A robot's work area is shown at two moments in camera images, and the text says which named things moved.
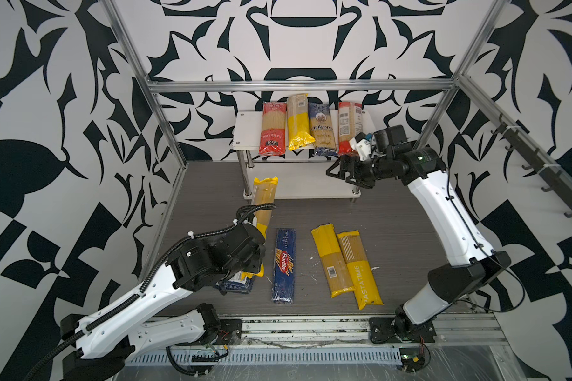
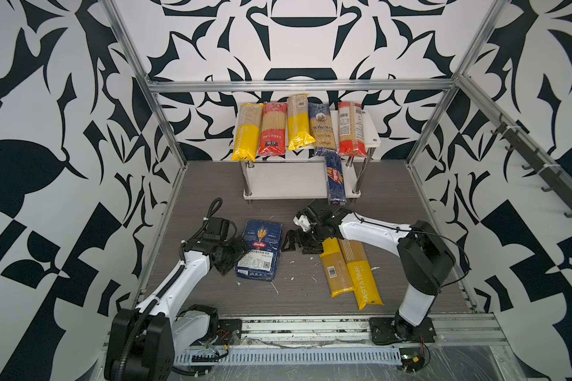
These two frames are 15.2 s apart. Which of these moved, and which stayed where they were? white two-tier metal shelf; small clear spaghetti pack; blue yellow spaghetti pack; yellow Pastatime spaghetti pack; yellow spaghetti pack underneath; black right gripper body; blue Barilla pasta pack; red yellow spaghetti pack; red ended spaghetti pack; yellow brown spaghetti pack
Moved: black right gripper body; blue Barilla pasta pack; yellow spaghetti pack underneath
Stayed: red ended spaghetti pack; yellow brown spaghetti pack; red yellow spaghetti pack; yellow Pastatime spaghetti pack; blue yellow spaghetti pack; small clear spaghetti pack; white two-tier metal shelf
